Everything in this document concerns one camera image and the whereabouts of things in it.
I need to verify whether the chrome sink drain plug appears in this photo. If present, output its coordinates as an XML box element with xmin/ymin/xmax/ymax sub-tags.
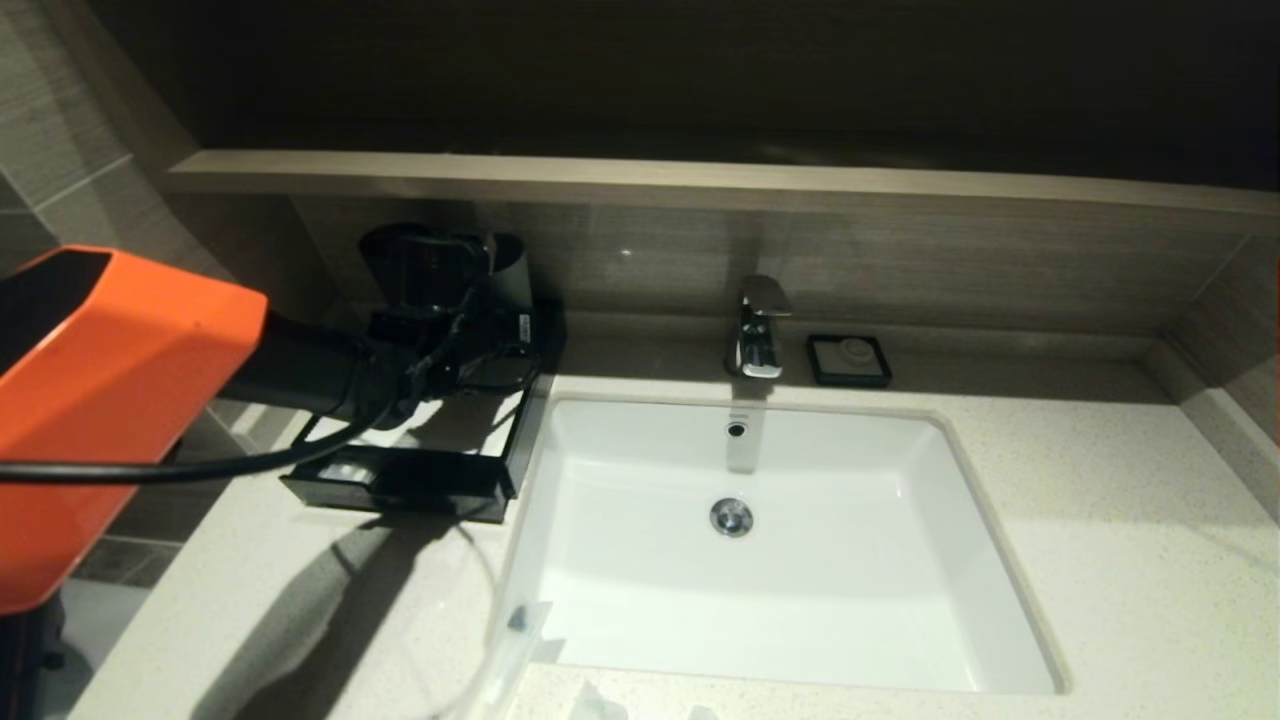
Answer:
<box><xmin>710</xmin><ymin>496</ymin><xmax>755</xmax><ymax>538</ymax></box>

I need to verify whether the black square soap dish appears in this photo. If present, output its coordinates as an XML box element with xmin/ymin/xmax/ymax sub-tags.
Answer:
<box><xmin>806</xmin><ymin>333</ymin><xmax>893</xmax><ymax>389</ymax></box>

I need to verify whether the white ceramic sink basin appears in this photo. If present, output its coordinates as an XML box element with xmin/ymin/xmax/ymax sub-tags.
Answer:
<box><xmin>487</xmin><ymin>395</ymin><xmax>1069</xmax><ymax>696</ymax></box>

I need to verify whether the wooden wall ledge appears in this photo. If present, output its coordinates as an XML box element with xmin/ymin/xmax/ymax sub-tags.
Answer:
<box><xmin>170</xmin><ymin>150</ymin><xmax>1280</xmax><ymax>238</ymax></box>

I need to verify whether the black box with white top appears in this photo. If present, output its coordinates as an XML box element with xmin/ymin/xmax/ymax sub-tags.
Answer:
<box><xmin>293</xmin><ymin>295</ymin><xmax>568</xmax><ymax>506</ymax></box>

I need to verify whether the black cup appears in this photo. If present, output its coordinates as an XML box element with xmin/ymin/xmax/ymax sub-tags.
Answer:
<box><xmin>360</xmin><ymin>222</ymin><xmax>441</xmax><ymax>306</ymax></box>

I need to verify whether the chrome faucet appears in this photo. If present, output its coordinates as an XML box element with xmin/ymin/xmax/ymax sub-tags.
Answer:
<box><xmin>727</xmin><ymin>275</ymin><xmax>794</xmax><ymax>379</ymax></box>

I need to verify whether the grey plastic cup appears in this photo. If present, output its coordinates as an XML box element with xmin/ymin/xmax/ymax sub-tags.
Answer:
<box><xmin>485</xmin><ymin>232</ymin><xmax>535</xmax><ymax>313</ymax></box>

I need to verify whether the glossy black box drawer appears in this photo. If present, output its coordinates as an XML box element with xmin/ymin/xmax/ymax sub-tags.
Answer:
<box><xmin>280</xmin><ymin>447</ymin><xmax>516</xmax><ymax>523</ymax></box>

